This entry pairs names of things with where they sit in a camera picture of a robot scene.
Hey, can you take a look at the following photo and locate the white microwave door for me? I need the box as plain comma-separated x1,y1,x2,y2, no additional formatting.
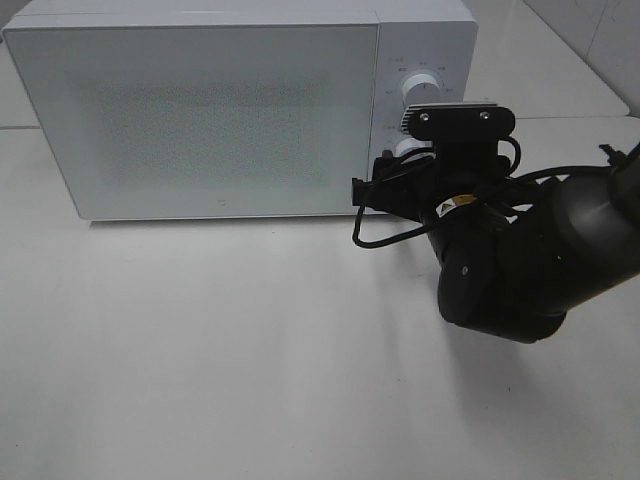
6,25,377,221

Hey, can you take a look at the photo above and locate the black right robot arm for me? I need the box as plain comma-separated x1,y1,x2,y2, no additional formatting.
351,141,639,343

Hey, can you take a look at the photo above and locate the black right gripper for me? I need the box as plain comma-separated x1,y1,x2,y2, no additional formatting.
351,140,510,225

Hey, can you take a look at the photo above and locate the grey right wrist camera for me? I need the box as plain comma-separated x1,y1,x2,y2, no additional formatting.
400,102,516,143

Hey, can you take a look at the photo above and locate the white microwave oven body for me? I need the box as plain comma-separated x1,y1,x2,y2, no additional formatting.
9,0,480,218

